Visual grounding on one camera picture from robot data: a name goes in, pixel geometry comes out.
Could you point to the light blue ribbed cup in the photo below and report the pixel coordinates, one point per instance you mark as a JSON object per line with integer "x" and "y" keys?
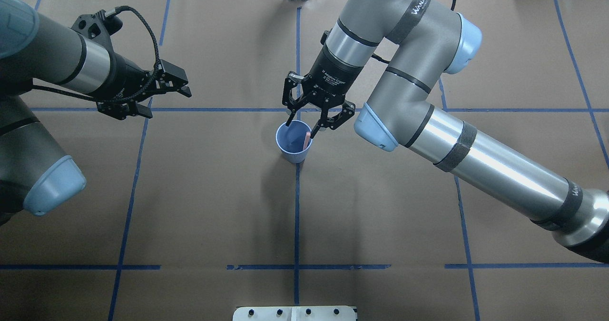
{"x": 290, "y": 139}

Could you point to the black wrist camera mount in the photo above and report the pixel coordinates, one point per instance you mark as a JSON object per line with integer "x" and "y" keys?
{"x": 95, "y": 25}

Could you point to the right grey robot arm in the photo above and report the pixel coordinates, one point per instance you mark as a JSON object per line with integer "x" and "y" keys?
{"x": 399, "y": 115}

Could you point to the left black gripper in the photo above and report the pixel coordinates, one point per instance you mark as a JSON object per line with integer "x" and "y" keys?
{"x": 127, "y": 79}

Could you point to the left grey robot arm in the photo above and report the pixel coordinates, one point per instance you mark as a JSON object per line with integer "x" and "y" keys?
{"x": 37, "y": 53}

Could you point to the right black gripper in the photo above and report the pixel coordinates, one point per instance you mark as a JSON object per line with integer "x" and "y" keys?
{"x": 333, "y": 72}

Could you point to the white button box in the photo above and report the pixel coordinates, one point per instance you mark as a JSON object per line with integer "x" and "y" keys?
{"x": 296, "y": 313}

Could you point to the orange chopstick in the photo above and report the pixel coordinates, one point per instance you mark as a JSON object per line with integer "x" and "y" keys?
{"x": 307, "y": 140}

